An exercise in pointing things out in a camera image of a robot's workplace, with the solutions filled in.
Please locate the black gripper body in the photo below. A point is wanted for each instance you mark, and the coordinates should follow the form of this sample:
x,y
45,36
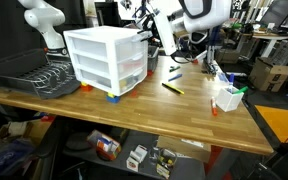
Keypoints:
x,y
150,23

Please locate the translucent drawer with white marker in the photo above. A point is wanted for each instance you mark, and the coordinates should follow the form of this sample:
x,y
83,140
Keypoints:
x,y
127,50

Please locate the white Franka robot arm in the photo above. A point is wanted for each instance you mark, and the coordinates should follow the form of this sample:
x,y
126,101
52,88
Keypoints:
x,y
204,18

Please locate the translucent empty-looking drawer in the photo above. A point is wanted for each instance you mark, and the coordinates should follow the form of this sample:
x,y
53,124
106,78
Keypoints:
x,y
129,68

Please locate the translucent drawer with colourful items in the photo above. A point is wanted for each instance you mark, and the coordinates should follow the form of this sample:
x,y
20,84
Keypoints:
x,y
129,83

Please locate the open cardboard box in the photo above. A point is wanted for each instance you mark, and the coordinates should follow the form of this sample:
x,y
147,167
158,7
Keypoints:
x,y
34,130

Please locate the grey plastic bin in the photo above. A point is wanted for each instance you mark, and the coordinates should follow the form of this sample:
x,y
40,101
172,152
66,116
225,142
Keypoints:
x,y
153,61

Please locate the red toy block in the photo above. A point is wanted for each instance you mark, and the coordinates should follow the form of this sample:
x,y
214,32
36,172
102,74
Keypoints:
x,y
149,72
134,93

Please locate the green capped white marker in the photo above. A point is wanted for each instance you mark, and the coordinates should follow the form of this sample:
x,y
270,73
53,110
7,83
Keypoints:
x,y
174,69

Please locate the blue pen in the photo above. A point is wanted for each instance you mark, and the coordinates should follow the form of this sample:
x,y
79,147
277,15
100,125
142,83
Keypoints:
x,y
175,77

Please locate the red clamp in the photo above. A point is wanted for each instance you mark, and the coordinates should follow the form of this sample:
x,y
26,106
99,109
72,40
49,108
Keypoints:
x,y
195,61

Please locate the yellow highlighter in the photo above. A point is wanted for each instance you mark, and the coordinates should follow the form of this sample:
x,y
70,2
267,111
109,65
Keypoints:
x,y
179,91

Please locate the blue yellow toy block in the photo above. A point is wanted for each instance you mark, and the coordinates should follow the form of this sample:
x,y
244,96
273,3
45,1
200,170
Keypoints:
x,y
112,99

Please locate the orange toy block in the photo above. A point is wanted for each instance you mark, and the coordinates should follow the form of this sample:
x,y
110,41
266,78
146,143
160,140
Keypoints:
x,y
86,88

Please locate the small cardboard box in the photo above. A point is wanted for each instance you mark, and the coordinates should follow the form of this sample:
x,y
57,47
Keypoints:
x,y
227,56

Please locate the blue tape label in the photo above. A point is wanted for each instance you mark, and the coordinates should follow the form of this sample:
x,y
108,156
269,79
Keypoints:
x,y
223,77

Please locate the purple capped marker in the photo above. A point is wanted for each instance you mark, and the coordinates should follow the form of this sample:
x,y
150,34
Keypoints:
x,y
231,79

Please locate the orange capped white marker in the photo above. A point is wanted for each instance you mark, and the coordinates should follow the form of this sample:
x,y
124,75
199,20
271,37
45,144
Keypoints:
x,y
214,110

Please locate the white square pen cup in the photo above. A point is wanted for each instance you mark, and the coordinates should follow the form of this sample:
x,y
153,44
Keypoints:
x,y
229,101

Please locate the grey lower shelf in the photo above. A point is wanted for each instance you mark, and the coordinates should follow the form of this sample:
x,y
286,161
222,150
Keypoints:
x,y
130,140

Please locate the green marker in cup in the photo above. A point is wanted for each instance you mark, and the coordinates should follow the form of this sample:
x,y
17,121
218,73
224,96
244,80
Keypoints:
x,y
242,90

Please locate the flat cardboard sheet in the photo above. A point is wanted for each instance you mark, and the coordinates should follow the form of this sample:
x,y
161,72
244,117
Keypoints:
x,y
184,148

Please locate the colourful product box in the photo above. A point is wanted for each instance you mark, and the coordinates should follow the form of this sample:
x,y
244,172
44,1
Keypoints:
x,y
104,145

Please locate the white desk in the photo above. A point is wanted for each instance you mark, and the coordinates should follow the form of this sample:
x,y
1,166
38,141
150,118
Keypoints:
x,y
264,38

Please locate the small white box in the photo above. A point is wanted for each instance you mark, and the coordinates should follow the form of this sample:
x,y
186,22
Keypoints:
x,y
137,155

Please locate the yellow black small box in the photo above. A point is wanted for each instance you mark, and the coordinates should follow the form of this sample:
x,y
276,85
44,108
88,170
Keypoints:
x,y
165,163

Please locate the large cardboard box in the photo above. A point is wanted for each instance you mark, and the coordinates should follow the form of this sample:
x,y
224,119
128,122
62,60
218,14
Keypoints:
x,y
269,75

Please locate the black computer monitor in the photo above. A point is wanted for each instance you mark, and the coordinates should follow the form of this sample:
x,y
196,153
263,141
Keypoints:
x,y
279,11

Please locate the black dish rack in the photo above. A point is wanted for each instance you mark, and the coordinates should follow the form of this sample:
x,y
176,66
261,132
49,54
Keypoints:
x,y
14,66

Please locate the black curtain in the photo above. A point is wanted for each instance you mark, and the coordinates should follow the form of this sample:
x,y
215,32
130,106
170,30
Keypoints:
x,y
4,30

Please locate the orange floor mat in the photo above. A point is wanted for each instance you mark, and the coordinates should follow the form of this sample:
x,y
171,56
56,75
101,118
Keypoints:
x,y
280,121

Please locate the black equipment stand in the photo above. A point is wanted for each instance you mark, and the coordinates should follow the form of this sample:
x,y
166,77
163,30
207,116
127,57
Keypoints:
x,y
284,163

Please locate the blue plastic bag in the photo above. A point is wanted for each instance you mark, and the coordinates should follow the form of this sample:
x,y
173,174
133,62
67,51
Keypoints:
x,y
7,156

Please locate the white plastic drawer cabinet frame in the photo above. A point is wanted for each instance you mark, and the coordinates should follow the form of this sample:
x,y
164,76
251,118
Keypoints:
x,y
97,31

